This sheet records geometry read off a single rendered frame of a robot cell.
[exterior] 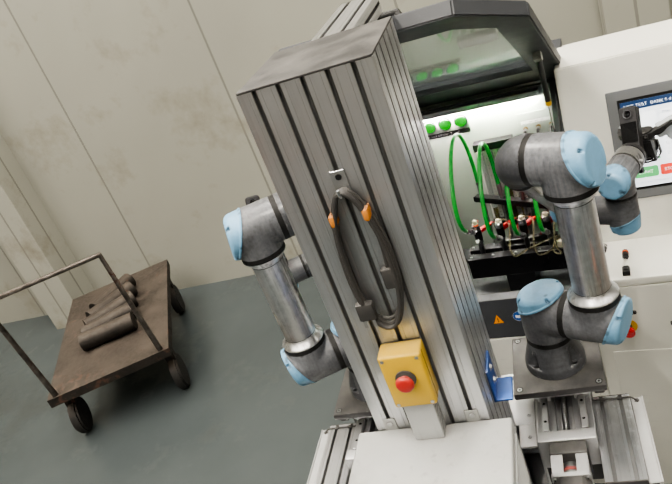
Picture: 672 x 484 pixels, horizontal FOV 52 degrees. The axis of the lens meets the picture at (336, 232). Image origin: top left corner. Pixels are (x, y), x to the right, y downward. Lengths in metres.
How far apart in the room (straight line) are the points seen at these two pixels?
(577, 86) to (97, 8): 3.25
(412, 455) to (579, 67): 1.34
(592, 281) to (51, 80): 4.13
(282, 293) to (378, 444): 0.45
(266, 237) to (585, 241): 0.72
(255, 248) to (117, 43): 3.24
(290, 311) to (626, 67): 1.26
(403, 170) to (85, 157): 4.19
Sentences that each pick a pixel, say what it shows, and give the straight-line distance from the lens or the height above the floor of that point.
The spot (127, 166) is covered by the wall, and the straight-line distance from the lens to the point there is 5.10.
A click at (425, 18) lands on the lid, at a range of 1.66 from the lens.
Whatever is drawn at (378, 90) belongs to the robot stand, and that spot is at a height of 1.97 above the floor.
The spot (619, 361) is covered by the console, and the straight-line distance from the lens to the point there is 2.45.
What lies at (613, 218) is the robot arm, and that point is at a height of 1.34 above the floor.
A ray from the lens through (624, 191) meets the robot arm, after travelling 1.78.
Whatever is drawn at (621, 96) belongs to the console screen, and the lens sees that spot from 2.32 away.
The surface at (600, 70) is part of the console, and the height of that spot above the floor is 1.52.
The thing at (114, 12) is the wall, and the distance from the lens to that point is 4.71.
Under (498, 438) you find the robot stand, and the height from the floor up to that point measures 1.23.
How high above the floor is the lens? 2.28
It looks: 26 degrees down
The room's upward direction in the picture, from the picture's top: 22 degrees counter-clockwise
